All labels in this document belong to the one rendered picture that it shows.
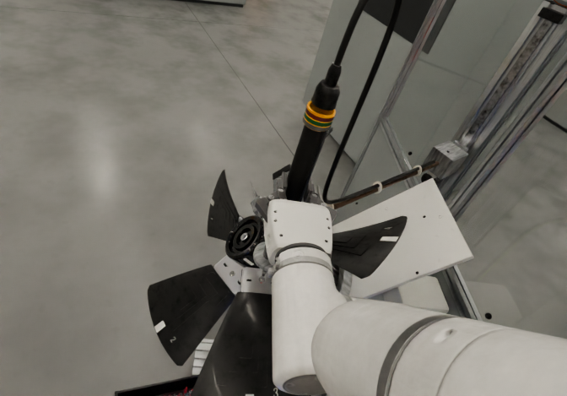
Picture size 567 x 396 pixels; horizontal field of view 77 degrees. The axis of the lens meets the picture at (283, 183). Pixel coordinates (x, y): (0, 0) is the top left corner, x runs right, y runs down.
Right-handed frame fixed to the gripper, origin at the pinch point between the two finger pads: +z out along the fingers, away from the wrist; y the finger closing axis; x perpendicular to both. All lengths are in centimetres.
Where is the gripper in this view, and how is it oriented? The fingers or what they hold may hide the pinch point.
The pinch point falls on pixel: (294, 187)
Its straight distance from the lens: 62.4
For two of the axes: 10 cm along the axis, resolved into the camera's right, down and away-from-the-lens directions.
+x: 2.3, -7.2, -6.5
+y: 9.7, 1.5, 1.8
